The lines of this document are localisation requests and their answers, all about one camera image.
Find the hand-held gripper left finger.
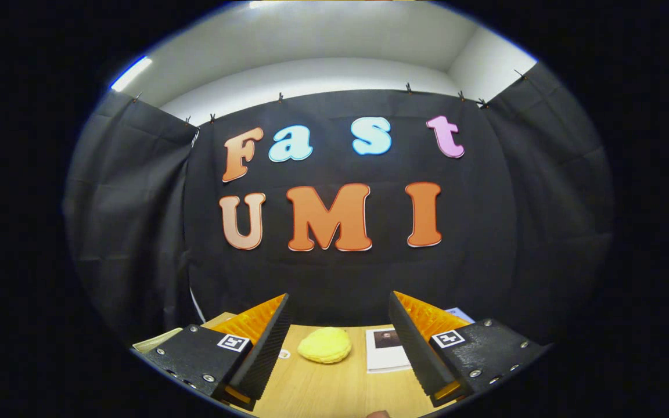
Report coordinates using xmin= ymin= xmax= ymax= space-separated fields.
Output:
xmin=133 ymin=293 xmax=292 ymax=412

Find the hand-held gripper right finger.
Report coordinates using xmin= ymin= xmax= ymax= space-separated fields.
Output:
xmin=389 ymin=291 xmax=550 ymax=407

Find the beige storage box brown lid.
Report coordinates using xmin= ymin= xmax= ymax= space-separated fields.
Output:
xmin=132 ymin=327 xmax=184 ymax=354

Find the white book with dark photo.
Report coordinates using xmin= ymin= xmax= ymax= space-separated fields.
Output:
xmin=365 ymin=328 xmax=412 ymax=373

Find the yellow bumpy plush toy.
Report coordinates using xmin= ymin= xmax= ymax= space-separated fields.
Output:
xmin=297 ymin=327 xmax=353 ymax=365

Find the row of small cloth clips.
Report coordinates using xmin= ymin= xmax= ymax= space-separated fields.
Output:
xmin=131 ymin=69 xmax=530 ymax=125

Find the narrow ceiling light strip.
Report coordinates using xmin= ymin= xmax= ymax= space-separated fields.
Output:
xmin=110 ymin=56 xmax=153 ymax=92

